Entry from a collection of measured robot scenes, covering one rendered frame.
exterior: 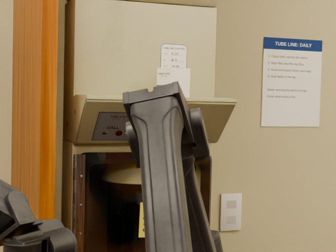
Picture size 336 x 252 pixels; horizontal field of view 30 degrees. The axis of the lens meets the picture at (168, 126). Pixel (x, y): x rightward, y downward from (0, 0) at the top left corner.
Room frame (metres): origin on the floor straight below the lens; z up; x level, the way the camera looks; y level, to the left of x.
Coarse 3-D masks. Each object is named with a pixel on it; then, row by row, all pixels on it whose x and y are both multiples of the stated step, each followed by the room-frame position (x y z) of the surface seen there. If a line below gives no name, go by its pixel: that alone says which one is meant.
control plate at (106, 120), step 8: (104, 112) 1.23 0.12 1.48; (112, 112) 1.23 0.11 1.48; (120, 112) 1.24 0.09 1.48; (96, 120) 1.24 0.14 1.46; (104, 120) 1.24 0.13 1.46; (112, 120) 1.25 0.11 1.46; (120, 120) 1.25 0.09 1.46; (128, 120) 1.26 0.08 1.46; (96, 128) 1.26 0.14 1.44; (104, 128) 1.26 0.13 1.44; (112, 128) 1.27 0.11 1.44; (120, 128) 1.27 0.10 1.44; (96, 136) 1.27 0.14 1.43; (104, 136) 1.28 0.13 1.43; (112, 136) 1.28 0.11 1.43; (120, 136) 1.29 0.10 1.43
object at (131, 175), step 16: (96, 160) 1.30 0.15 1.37; (112, 160) 1.32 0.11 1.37; (128, 160) 1.33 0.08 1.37; (208, 160) 1.39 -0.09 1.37; (96, 176) 1.30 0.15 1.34; (112, 176) 1.32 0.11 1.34; (128, 176) 1.33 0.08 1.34; (208, 176) 1.39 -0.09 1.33; (96, 192) 1.30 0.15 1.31; (112, 192) 1.32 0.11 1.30; (128, 192) 1.33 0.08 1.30; (208, 192) 1.39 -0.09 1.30; (96, 208) 1.31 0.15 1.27; (112, 208) 1.32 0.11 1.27; (128, 208) 1.33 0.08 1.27; (208, 208) 1.39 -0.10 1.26; (96, 224) 1.31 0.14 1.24; (112, 224) 1.32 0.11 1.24; (128, 224) 1.33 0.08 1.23; (96, 240) 1.31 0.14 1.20; (112, 240) 1.32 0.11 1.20; (128, 240) 1.33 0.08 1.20; (144, 240) 1.34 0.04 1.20
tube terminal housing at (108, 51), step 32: (96, 0) 1.31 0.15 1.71; (64, 32) 1.40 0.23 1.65; (96, 32) 1.31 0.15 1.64; (128, 32) 1.34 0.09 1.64; (160, 32) 1.36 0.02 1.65; (192, 32) 1.39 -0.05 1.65; (64, 64) 1.39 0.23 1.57; (96, 64) 1.31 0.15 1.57; (128, 64) 1.34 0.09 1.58; (192, 64) 1.39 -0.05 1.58; (64, 96) 1.38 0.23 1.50; (192, 96) 1.39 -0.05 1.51; (64, 128) 1.38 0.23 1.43; (64, 160) 1.37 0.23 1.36; (64, 192) 1.37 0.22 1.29; (64, 224) 1.36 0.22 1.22
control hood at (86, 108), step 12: (84, 96) 1.20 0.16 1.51; (96, 96) 1.20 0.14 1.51; (108, 96) 1.21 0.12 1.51; (120, 96) 1.22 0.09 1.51; (84, 108) 1.21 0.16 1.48; (96, 108) 1.21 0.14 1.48; (108, 108) 1.22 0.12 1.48; (120, 108) 1.23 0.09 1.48; (192, 108) 1.28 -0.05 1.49; (204, 108) 1.29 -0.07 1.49; (216, 108) 1.30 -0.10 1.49; (228, 108) 1.31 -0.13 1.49; (84, 120) 1.23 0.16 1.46; (204, 120) 1.32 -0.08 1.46; (216, 120) 1.33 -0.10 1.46; (84, 132) 1.26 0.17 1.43; (216, 132) 1.36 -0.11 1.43
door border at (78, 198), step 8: (80, 160) 1.29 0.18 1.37; (80, 168) 1.29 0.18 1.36; (80, 176) 1.29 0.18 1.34; (80, 184) 1.29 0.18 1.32; (80, 192) 1.29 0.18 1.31; (72, 200) 1.29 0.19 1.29; (80, 200) 1.29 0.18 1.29; (80, 208) 1.29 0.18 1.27; (80, 216) 1.29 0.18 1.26; (72, 224) 1.29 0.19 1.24; (80, 224) 1.29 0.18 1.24; (80, 232) 1.29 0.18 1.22; (80, 240) 1.29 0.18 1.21; (80, 248) 1.29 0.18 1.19
